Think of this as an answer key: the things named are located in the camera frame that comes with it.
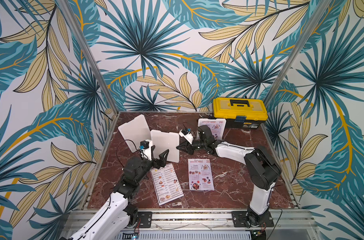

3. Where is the aluminium front rail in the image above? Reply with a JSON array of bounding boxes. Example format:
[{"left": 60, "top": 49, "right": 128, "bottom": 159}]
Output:
[{"left": 58, "top": 208, "right": 318, "bottom": 240}]

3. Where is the white menu rack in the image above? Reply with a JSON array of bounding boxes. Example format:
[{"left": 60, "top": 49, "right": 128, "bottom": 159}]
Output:
[
  {"left": 150, "top": 130, "right": 180, "bottom": 163},
  {"left": 118, "top": 115, "right": 151, "bottom": 153},
  {"left": 197, "top": 118, "right": 227, "bottom": 141}
]

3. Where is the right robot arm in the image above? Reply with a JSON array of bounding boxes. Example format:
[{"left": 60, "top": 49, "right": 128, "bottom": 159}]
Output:
[{"left": 176, "top": 125, "right": 282, "bottom": 227}]

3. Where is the restaurant special menu sheet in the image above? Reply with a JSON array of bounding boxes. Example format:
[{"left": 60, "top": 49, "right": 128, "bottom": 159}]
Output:
[{"left": 199, "top": 119, "right": 225, "bottom": 139}]

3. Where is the pink menu sheet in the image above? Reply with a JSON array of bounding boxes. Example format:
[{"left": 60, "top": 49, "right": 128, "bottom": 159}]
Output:
[{"left": 188, "top": 159, "right": 215, "bottom": 191}]

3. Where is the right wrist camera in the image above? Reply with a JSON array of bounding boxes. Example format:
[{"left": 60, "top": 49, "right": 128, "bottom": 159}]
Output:
[{"left": 179, "top": 128, "right": 194, "bottom": 145}]

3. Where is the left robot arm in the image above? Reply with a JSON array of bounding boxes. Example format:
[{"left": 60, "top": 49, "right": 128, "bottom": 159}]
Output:
[{"left": 69, "top": 146, "right": 169, "bottom": 240}]

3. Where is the yellow header menu sheet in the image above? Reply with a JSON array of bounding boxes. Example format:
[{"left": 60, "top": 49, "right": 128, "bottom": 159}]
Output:
[{"left": 150, "top": 163, "right": 184, "bottom": 206}]

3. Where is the yellow black toolbox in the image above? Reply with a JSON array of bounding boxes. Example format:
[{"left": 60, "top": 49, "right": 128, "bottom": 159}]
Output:
[{"left": 213, "top": 97, "right": 268, "bottom": 129}]

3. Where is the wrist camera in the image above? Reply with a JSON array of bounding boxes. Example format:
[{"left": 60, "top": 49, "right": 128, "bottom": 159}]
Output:
[
  {"left": 139, "top": 140, "right": 153, "bottom": 161},
  {"left": 179, "top": 128, "right": 194, "bottom": 145}
]

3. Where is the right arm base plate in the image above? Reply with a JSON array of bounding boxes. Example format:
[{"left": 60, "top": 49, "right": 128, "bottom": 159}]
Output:
[{"left": 231, "top": 210, "right": 274, "bottom": 228}]

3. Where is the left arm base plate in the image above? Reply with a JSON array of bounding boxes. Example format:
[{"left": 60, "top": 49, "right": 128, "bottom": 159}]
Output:
[{"left": 127, "top": 212, "right": 153, "bottom": 229}]

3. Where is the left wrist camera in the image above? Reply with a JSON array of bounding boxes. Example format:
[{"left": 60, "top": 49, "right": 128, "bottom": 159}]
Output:
[{"left": 139, "top": 140, "right": 153, "bottom": 161}]

